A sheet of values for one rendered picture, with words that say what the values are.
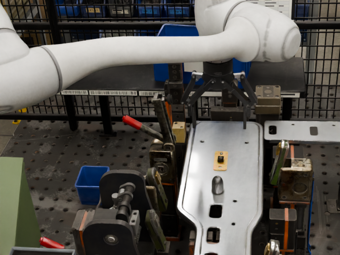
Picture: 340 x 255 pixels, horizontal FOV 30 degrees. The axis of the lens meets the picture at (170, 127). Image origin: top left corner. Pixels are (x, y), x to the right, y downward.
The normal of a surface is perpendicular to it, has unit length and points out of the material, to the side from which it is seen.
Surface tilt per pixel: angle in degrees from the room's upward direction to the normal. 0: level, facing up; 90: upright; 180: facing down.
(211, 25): 93
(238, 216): 0
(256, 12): 3
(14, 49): 42
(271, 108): 89
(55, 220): 0
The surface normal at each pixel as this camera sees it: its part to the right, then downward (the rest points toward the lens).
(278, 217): -0.07, -0.81
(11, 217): -0.14, -0.18
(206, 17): -0.68, 0.42
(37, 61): 0.49, -0.49
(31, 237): 0.99, 0.03
